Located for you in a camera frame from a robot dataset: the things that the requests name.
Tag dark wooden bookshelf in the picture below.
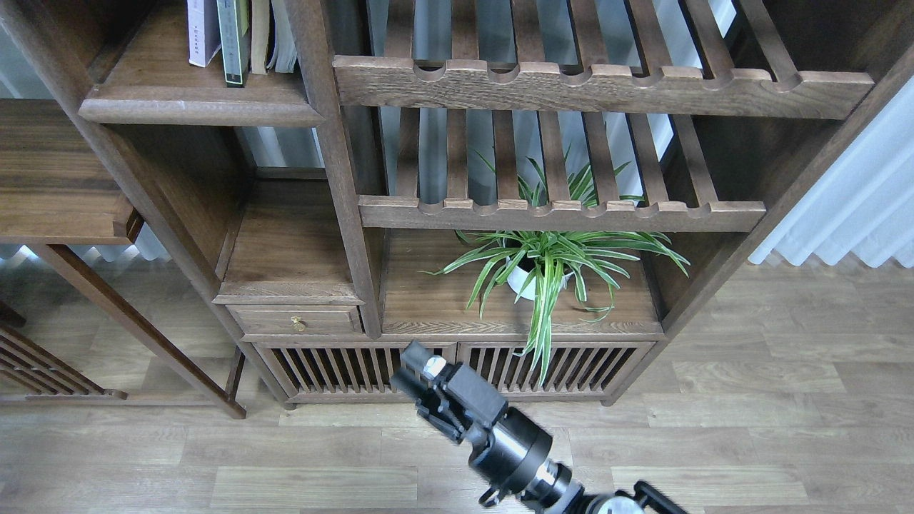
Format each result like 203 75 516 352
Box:
2 1 912 406

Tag white curtain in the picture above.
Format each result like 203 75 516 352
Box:
748 81 913 268

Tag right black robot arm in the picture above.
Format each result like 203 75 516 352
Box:
391 341 682 513

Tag white plant pot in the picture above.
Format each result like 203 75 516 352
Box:
507 257 573 301

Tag wooden side table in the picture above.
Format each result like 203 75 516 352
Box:
1 99 247 419

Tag brass drawer knob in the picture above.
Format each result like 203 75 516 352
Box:
290 316 307 332

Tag green grey cover book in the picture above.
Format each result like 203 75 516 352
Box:
216 1 251 88

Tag green spider plant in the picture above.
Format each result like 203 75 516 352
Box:
421 146 690 390

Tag white lavender cover book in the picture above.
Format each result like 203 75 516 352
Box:
186 0 221 68

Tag upright books on shelf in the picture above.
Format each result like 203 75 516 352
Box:
249 1 298 74

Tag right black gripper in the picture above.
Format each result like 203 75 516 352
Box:
391 341 583 511

